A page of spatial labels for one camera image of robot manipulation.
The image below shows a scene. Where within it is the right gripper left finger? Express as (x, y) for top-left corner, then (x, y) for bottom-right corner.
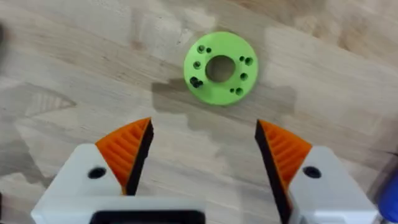
(45, 116), (155, 198)

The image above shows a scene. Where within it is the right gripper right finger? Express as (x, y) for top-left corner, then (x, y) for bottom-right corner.
(254, 119), (380, 224)

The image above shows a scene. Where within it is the blue electric screwdriver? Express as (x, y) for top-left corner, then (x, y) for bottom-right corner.
(377, 174), (398, 223)

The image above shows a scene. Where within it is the green disc with holes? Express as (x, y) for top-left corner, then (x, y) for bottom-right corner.
(183, 31), (259, 106)

